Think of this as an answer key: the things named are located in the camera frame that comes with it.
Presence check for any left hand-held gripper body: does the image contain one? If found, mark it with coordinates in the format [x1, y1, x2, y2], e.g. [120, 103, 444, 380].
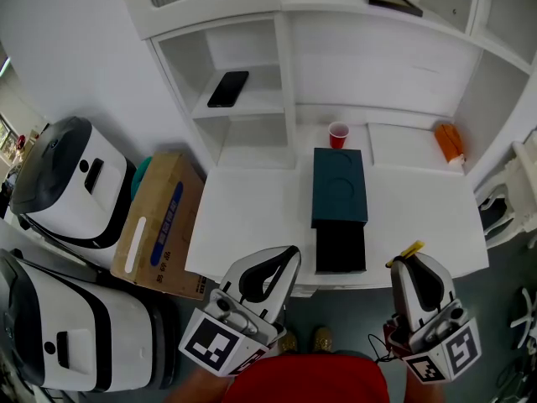
[178, 282, 288, 379]

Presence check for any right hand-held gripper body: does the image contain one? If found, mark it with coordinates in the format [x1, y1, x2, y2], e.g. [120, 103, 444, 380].
[383, 300, 482, 383]

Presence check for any yellow utility knife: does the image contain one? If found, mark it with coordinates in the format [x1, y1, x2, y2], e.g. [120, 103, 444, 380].
[385, 240, 426, 268]

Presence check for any dark teal box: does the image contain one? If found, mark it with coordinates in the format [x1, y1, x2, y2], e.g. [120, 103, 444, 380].
[310, 146, 370, 276]

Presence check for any person's left forearm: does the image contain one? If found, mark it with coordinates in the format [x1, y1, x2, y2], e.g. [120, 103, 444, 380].
[162, 366, 237, 403]

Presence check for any person's right forearm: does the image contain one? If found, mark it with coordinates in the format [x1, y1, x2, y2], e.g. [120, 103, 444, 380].
[403, 374, 446, 403]

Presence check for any brown cardboard box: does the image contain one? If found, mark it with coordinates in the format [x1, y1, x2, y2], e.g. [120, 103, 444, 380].
[109, 152, 208, 301]

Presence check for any person's left shoe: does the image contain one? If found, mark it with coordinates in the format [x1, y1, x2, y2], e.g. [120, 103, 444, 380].
[278, 329, 300, 354]

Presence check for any person's shoe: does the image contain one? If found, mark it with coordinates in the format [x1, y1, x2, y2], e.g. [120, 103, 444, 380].
[278, 329, 300, 354]
[311, 326, 336, 354]

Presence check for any person's right shoe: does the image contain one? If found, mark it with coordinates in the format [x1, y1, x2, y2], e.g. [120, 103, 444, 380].
[311, 326, 336, 354]

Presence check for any white office chair base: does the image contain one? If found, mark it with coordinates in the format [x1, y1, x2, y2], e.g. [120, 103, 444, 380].
[508, 285, 537, 352]

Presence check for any person's red shirt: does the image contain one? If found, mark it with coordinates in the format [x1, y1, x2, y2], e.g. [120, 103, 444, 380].
[221, 352, 392, 403]

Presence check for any white ornate chair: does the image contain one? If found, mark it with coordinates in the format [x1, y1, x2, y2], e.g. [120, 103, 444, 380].
[473, 130, 537, 248]

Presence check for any teal round object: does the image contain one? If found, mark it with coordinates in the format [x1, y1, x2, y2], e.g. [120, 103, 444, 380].
[130, 155, 154, 202]

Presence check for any orange bag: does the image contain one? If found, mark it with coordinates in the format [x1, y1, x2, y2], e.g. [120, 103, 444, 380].
[433, 123, 467, 166]

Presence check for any white and black robot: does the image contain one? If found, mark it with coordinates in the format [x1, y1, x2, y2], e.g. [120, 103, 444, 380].
[8, 116, 138, 250]
[0, 248, 178, 395]

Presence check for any red plastic cup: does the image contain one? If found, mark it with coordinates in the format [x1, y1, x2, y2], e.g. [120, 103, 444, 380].
[327, 120, 351, 150]

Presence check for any black smartphone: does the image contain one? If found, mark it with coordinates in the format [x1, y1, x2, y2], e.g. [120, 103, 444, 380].
[206, 70, 251, 109]

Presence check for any white shelf unit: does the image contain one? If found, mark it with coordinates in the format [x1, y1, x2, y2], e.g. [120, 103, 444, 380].
[115, 0, 537, 182]

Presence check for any black cable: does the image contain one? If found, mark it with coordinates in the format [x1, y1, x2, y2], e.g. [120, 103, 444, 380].
[368, 332, 404, 365]

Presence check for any dark picture frame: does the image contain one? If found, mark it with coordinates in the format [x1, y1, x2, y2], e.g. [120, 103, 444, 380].
[362, 0, 425, 18]

